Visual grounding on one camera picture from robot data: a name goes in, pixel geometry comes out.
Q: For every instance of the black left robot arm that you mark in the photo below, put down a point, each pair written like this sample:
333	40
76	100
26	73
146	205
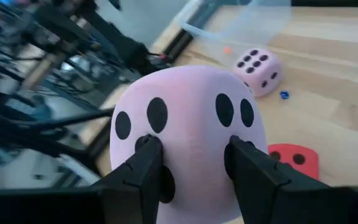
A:
129	46

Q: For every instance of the small blue die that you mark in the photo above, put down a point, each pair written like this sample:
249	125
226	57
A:
284	95

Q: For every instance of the large red plush die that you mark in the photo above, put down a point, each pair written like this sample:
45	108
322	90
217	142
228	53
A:
303	168

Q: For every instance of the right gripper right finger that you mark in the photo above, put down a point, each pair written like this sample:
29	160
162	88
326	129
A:
266	193

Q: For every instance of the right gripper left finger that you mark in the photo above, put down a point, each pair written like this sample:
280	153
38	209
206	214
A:
135	193

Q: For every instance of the small orange die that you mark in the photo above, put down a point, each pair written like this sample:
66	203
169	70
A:
227	50

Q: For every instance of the clear plastic container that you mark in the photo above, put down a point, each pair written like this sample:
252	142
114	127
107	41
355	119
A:
244	28

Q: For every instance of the large pink plush die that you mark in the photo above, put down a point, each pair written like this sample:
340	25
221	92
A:
194	93
259	77

